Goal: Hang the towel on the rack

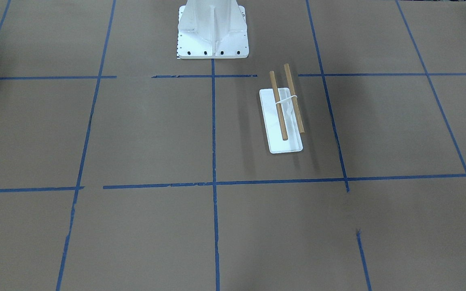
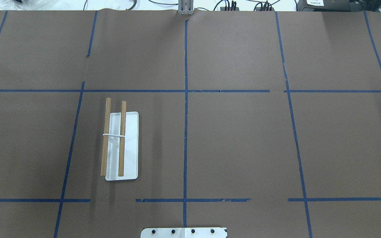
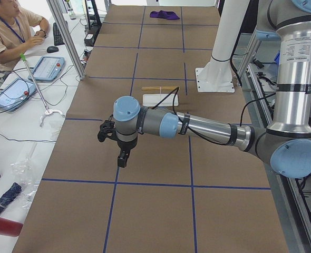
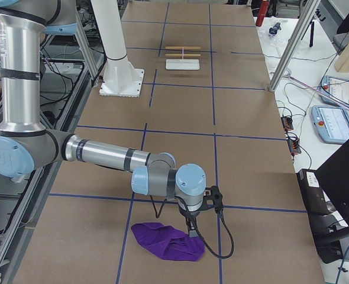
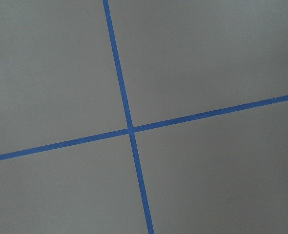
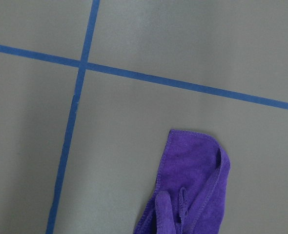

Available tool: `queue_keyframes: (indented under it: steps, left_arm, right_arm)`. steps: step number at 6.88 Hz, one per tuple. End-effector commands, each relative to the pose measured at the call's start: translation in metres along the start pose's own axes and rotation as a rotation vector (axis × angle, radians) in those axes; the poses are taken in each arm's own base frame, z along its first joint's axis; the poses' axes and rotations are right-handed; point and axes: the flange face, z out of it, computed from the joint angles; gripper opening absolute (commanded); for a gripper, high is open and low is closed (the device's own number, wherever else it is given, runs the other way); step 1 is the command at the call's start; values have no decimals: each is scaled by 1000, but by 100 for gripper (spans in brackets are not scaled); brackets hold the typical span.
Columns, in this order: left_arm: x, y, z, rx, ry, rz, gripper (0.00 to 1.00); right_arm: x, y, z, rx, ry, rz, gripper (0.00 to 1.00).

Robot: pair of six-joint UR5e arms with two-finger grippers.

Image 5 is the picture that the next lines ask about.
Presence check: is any brown table mat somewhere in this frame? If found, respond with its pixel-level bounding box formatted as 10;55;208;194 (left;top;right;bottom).
0;0;288;234

